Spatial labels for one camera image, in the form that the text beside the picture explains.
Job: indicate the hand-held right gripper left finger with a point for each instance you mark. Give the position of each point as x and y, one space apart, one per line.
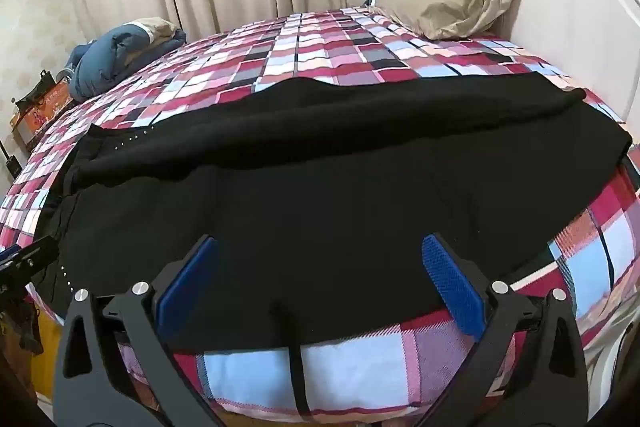
187 279

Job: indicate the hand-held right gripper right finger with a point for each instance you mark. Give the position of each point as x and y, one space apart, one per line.
450 287

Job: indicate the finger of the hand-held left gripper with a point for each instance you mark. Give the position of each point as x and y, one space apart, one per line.
30 257

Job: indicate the black pants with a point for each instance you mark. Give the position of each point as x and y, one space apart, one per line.
325 167

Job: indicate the orange box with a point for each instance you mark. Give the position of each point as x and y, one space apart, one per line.
50 107

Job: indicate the black bag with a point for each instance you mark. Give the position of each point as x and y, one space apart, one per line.
32 92

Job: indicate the folded blue quilt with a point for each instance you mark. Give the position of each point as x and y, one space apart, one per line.
105 57

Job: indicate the red checkered bed sheet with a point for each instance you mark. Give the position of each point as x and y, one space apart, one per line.
350 52

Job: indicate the tan pillow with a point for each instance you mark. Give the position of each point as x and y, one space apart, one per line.
450 4

